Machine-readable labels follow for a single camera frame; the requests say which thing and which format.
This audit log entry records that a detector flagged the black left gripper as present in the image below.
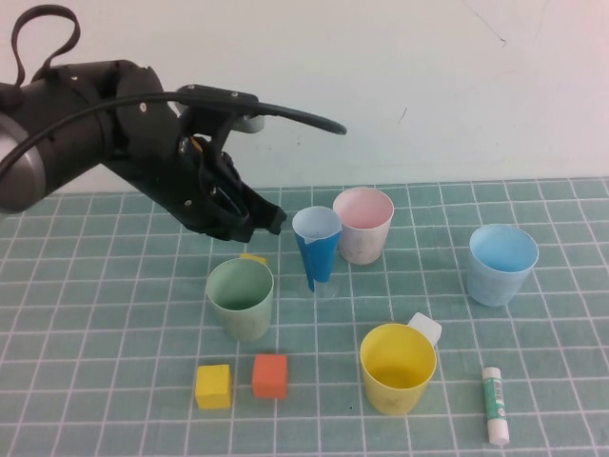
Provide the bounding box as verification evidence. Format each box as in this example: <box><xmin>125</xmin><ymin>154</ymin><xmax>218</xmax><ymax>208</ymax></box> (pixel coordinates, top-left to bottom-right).
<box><xmin>102</xmin><ymin>61</ymin><xmax>288</xmax><ymax>244</ymax></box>

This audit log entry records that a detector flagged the pink plastic cup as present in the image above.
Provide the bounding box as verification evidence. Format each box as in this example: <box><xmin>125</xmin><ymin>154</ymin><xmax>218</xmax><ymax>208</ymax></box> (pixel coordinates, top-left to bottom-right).
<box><xmin>332</xmin><ymin>187</ymin><xmax>396</xmax><ymax>266</ymax></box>

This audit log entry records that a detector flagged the pale green plastic cup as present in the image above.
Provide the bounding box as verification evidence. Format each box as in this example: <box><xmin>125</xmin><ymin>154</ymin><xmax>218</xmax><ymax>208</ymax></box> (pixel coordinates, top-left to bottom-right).
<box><xmin>205</xmin><ymin>258</ymin><xmax>276</xmax><ymax>343</ymax></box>

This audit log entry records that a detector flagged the light blue plastic cup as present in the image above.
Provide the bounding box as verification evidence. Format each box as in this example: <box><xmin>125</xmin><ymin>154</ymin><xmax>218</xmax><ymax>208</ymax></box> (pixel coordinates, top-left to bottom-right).
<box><xmin>465</xmin><ymin>223</ymin><xmax>540</xmax><ymax>308</ymax></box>

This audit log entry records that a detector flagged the orange cube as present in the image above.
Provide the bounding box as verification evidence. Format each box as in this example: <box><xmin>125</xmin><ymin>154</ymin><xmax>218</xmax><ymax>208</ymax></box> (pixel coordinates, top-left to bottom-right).
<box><xmin>251</xmin><ymin>352</ymin><xmax>289</xmax><ymax>399</ymax></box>

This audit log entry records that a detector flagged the teal grid table mat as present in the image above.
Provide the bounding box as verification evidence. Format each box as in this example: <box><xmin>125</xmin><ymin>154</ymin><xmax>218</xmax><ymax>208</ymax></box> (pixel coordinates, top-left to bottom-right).
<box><xmin>0</xmin><ymin>176</ymin><xmax>609</xmax><ymax>457</ymax></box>

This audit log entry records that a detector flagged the white cube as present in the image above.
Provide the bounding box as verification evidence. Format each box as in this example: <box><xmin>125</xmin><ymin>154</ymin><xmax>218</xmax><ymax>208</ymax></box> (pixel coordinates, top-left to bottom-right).
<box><xmin>406</xmin><ymin>311</ymin><xmax>443</xmax><ymax>344</ymax></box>

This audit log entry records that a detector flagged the yellow plastic cup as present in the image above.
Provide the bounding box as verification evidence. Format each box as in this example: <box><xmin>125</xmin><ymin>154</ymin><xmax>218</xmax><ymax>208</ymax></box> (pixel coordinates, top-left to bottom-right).
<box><xmin>359</xmin><ymin>322</ymin><xmax>438</xmax><ymax>417</ymax></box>

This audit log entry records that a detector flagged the green and white glue stick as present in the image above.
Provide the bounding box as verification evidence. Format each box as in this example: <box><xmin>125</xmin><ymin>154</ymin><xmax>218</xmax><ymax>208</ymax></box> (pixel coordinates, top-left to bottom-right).
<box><xmin>481</xmin><ymin>366</ymin><xmax>511</xmax><ymax>446</ymax></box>

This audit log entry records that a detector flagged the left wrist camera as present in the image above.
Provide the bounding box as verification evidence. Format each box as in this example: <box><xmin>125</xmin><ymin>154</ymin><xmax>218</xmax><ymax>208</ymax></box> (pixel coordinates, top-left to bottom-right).
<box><xmin>176</xmin><ymin>84</ymin><xmax>266</xmax><ymax>136</ymax></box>

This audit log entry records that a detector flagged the thick black cable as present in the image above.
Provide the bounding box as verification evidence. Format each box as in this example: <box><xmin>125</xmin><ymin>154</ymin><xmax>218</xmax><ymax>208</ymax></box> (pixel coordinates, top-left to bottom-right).
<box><xmin>0</xmin><ymin>92</ymin><xmax>348</xmax><ymax>180</ymax></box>

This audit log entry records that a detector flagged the black strap loop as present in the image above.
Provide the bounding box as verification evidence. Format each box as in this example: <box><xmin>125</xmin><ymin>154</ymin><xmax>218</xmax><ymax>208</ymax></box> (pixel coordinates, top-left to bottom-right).
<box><xmin>11</xmin><ymin>8</ymin><xmax>81</xmax><ymax>89</ymax></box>

